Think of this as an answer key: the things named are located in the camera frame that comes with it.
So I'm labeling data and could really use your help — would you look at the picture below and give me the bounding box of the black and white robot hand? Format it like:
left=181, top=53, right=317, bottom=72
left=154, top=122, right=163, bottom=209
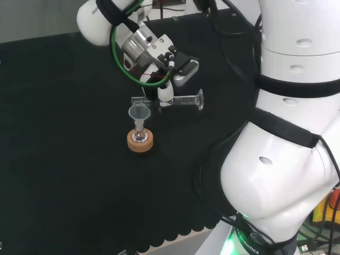
left=140, top=33, right=194, bottom=113

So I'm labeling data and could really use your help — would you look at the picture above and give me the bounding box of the clear graduated cylinder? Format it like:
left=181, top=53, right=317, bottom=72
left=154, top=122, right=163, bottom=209
left=131, top=88, right=205, bottom=112

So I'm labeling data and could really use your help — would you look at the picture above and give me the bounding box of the small round-bottom glass flask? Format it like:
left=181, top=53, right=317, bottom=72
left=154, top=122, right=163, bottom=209
left=132, top=121, right=149, bottom=145

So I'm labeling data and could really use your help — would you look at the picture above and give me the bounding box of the clear plastic funnel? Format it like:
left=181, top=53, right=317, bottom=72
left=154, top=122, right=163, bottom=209
left=128, top=106, right=152, bottom=130

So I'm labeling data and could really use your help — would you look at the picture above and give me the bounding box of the black bench cloth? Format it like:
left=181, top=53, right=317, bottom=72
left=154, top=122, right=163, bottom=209
left=0, top=7, right=264, bottom=253

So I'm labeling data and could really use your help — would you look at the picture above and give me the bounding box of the yellow stop button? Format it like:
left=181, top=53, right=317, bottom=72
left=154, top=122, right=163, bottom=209
left=311, top=190, right=340, bottom=227

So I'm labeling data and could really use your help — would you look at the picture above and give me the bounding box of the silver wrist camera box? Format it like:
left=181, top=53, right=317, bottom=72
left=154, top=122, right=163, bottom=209
left=173, top=58, right=200, bottom=88

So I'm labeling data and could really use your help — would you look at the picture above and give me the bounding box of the cork ring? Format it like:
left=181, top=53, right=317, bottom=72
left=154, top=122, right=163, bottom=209
left=126, top=129, right=155, bottom=154

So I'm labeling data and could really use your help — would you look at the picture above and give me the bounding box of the green cable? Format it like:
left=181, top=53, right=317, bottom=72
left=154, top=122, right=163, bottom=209
left=110, top=0, right=173, bottom=87

